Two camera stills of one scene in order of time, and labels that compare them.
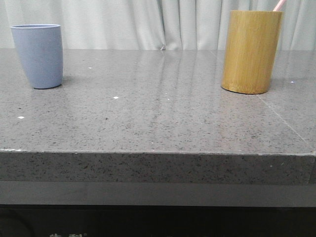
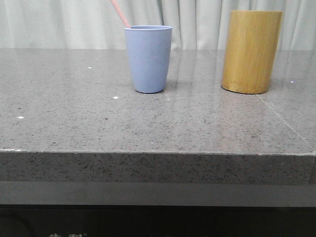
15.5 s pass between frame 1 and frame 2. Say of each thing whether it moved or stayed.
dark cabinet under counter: stayed
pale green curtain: stayed
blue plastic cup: moved
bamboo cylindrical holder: stayed
